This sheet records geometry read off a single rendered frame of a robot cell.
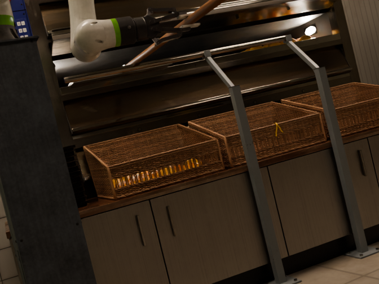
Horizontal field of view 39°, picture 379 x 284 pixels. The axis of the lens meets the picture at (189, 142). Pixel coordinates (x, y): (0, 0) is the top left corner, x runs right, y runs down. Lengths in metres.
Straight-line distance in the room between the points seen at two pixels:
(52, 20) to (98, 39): 1.21
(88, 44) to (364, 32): 4.60
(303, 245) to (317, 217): 0.16
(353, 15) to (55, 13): 3.90
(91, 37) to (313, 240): 1.53
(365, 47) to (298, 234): 3.70
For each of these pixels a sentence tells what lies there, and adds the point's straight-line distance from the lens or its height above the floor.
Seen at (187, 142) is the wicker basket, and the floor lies 0.74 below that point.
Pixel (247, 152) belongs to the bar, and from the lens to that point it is 2.46.
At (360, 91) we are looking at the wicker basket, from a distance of 3.49.
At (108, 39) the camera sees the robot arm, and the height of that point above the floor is 1.15.
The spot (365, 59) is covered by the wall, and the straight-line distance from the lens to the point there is 6.08.
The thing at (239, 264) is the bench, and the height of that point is 0.14.
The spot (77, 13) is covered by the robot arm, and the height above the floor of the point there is 1.28.
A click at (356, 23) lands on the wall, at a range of 6.12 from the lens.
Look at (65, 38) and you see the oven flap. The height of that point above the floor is 1.40.
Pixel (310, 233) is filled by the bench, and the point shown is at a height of 0.17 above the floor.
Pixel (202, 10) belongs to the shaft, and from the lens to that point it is 1.74.
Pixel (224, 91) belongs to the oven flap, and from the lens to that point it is 3.08.
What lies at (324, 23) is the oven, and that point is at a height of 1.28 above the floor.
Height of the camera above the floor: 0.80
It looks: 1 degrees down
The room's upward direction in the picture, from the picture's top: 14 degrees counter-clockwise
